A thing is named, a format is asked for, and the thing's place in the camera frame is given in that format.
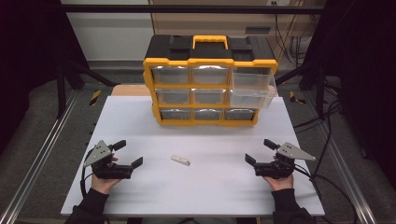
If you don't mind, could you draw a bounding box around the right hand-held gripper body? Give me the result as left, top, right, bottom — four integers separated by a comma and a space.
253, 142, 317, 180

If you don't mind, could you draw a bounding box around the light wooden board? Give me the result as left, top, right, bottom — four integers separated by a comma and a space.
111, 83, 152, 97

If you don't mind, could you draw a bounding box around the black curtain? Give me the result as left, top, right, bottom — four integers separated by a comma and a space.
303, 0, 396, 188
0, 0, 90, 153

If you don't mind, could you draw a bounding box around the group of closed clear drawers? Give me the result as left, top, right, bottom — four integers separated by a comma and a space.
151, 64, 258, 121

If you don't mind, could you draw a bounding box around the bundle of hanging cables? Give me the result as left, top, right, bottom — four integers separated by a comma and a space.
274, 13, 307, 66

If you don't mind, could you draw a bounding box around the black metal stand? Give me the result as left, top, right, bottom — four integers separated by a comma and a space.
275, 62, 328, 119
55, 59, 120, 119

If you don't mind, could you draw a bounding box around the small white piece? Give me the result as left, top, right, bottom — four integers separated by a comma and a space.
170, 154, 191, 167

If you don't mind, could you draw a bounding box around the yellow organizer carry handle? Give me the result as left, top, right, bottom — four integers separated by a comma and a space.
191, 35, 229, 50

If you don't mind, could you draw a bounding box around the person's right hand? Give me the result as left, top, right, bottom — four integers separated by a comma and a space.
262, 173, 295, 192

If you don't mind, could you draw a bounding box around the light wooden cabinet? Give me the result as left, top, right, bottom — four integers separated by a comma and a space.
148, 0, 326, 63

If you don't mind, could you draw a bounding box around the pulled-out clear plastic drawer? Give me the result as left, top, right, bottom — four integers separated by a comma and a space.
228, 67, 278, 110

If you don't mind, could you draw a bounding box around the left hand-held gripper cable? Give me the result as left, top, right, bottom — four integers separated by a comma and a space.
79, 148, 96, 199

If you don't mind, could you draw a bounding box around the black floor cable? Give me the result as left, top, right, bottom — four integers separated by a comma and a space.
293, 99, 344, 134

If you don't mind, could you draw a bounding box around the aluminium frame rail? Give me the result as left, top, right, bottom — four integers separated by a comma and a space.
320, 124, 379, 224
0, 90, 80, 224

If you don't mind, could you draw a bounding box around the black horizontal bar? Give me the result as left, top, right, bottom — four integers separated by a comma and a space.
60, 4, 325, 14

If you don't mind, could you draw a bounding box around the yellow black drawer organizer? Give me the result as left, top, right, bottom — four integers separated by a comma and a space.
142, 34, 279, 128

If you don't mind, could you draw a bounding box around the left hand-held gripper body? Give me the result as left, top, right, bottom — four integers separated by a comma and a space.
83, 139, 134, 180

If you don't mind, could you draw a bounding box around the yellow black tape marker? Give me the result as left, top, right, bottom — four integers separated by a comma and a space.
289, 91, 307, 105
89, 90, 103, 106

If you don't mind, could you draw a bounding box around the right hand-held gripper cable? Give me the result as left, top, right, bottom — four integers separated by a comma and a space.
293, 163, 360, 224

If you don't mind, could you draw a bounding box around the hand-held gripper cable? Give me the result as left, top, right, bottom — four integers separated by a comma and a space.
79, 148, 96, 199
293, 163, 360, 224

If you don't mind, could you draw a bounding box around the person's left hand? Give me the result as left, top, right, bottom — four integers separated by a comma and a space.
91, 174, 122, 195

